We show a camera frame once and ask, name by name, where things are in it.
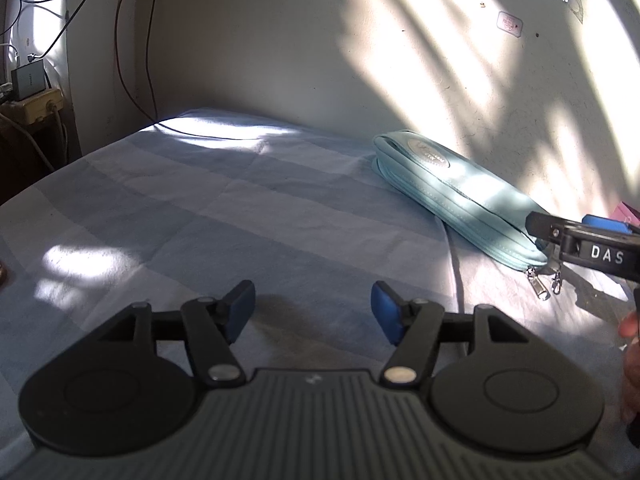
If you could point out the teal zipper pouch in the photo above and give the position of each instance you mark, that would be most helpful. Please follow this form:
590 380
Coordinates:
450 185

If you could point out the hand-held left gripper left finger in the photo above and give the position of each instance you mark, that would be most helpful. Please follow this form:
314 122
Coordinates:
239 310

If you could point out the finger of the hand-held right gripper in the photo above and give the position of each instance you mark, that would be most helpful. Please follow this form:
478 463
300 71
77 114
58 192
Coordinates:
545 227
607 224

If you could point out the yellow power strip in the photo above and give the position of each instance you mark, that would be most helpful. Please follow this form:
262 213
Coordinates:
35 105

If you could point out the striped blue bed sheet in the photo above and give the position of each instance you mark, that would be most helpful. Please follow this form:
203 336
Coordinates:
200 200

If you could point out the pink wall sticker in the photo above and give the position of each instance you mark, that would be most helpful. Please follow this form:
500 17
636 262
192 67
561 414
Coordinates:
510 23

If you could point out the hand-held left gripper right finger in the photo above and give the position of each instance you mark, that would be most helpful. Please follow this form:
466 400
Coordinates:
386 312

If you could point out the pink biscuit tin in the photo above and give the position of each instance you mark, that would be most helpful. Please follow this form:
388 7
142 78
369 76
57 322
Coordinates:
627 212

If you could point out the grey power adapter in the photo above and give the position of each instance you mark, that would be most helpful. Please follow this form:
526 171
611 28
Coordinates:
27 80

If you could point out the person's right hand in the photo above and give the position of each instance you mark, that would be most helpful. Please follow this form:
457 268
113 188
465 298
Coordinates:
632 380

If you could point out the dark wooden nightstand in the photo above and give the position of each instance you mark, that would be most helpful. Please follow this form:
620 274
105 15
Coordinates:
25 160

